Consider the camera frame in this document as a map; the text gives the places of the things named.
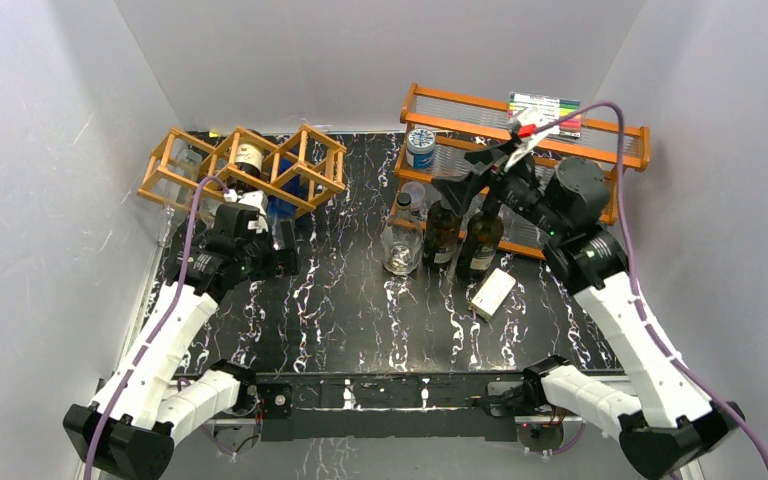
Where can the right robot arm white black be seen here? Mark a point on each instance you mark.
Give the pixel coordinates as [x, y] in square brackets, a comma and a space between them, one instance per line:
[668, 420]

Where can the marker pen pack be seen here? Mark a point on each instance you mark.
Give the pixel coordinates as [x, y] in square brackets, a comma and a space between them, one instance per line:
[549, 109]

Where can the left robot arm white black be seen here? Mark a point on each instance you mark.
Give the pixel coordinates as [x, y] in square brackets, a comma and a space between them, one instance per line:
[130, 428]

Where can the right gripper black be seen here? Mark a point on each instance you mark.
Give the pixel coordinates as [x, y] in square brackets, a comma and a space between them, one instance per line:
[460, 193]

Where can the clear glass bottle black cap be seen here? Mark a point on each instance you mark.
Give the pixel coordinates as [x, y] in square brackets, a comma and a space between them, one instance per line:
[402, 238]

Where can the white small box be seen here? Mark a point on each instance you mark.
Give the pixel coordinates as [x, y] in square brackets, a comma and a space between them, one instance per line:
[492, 293]

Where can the brown wine bottle gold cap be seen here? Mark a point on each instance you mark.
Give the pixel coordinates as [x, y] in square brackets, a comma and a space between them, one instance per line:
[248, 158]

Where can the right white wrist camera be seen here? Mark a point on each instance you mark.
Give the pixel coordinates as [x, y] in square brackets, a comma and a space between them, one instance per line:
[528, 127]

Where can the blue lidded jar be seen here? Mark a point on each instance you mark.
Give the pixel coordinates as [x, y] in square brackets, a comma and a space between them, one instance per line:
[420, 147]

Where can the dark wine bottle brown label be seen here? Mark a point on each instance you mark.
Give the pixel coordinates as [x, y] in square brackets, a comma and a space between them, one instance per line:
[442, 231]

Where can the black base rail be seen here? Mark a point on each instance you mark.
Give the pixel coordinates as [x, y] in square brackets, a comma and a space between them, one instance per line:
[403, 405]

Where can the small clear plastic cup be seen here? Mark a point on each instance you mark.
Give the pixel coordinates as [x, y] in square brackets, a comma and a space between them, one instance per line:
[416, 191]

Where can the orange wooden wine rack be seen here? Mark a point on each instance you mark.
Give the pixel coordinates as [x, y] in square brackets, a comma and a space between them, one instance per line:
[305, 171]

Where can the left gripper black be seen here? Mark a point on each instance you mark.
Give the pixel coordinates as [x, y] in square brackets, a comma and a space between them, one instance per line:
[285, 261]

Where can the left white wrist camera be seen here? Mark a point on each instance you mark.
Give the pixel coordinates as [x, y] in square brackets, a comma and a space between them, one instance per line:
[255, 199]

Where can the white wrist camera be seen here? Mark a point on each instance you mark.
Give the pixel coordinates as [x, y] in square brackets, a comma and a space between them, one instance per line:
[528, 127]
[255, 199]

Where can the dark wine bottle cream label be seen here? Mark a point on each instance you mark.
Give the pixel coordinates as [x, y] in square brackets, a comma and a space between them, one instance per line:
[484, 233]

